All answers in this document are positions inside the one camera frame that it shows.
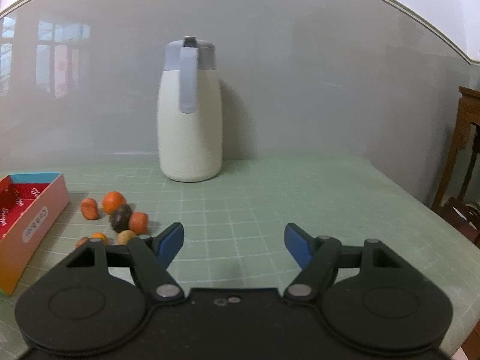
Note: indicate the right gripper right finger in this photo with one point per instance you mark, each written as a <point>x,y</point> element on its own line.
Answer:
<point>318,259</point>

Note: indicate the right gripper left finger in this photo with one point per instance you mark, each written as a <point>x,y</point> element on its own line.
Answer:
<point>151,259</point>

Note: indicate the small yellow-brown fruit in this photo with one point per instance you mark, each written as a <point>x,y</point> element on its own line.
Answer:
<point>125,236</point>

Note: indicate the red-orange persimmon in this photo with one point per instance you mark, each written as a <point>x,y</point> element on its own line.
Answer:
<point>138,223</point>

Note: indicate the tiny orange kumquat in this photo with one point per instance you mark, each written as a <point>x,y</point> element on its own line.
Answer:
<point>100,236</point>

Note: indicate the round orange tangerine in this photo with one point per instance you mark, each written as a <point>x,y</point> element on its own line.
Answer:
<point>112,201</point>

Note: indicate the reddish brown fruit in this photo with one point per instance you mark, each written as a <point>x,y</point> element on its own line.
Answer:
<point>82,241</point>

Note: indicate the small red-orange fruit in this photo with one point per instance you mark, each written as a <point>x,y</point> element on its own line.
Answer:
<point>89,209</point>

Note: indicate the colourful cardboard box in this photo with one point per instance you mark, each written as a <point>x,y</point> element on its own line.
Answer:
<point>30,204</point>

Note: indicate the white thermos jug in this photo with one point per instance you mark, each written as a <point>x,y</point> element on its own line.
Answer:
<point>189,112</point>

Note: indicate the brown bag under table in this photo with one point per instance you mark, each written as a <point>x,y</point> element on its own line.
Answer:
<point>464,217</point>

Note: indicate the carved wooden side table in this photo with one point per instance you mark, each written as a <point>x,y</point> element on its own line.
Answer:
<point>466,117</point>

